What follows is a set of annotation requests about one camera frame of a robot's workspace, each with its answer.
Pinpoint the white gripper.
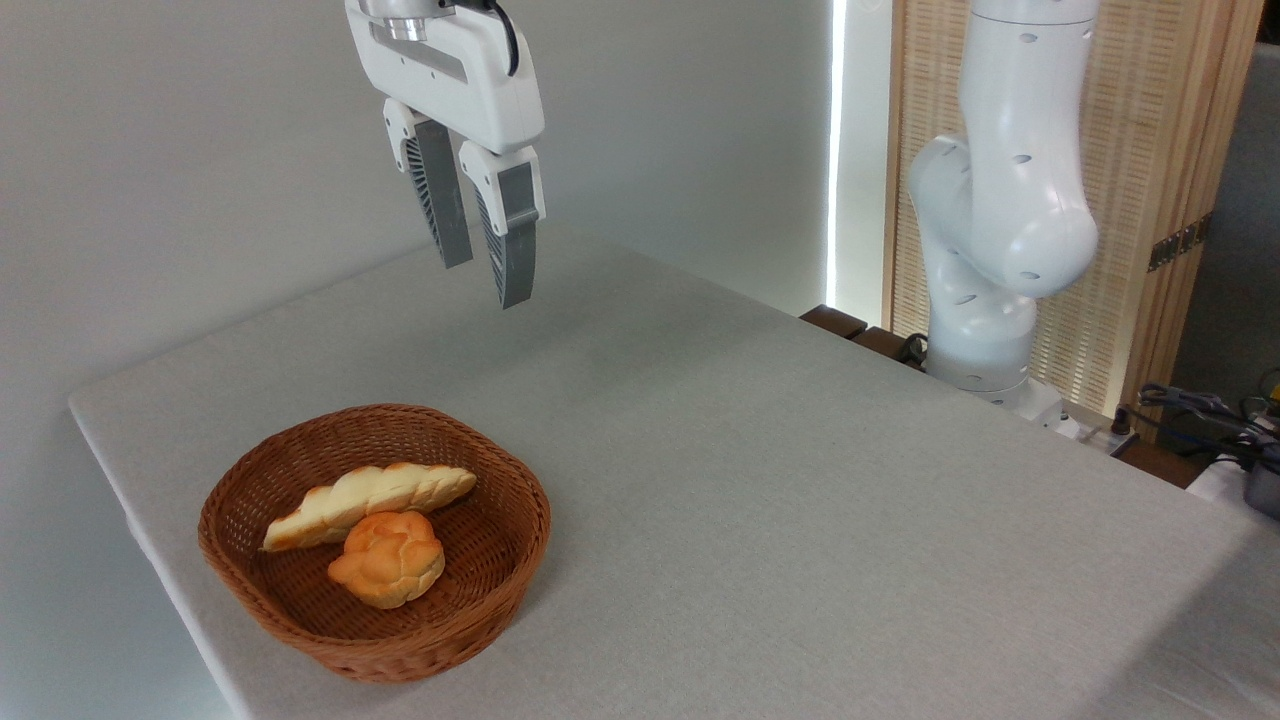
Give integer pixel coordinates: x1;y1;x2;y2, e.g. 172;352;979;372
345;0;548;311

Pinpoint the long braided bread loaf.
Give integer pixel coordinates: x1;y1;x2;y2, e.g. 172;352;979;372
262;462;479;554

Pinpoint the round knotted bread bun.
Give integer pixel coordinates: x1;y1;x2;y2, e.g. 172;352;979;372
327;511;447;611

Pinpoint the brown wicker basket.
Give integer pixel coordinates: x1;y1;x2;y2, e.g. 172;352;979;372
197;403;553;685

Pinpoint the grey tablecloth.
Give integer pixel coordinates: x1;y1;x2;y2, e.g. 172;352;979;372
68;225;1280;720

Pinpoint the dark metal screen hinge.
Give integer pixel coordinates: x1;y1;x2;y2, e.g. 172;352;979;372
1146;212;1214;274

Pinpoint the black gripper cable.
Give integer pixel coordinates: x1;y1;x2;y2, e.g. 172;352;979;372
440;0;522;79

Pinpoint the black cable bundle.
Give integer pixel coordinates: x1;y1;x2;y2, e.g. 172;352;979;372
1137;382;1280;473

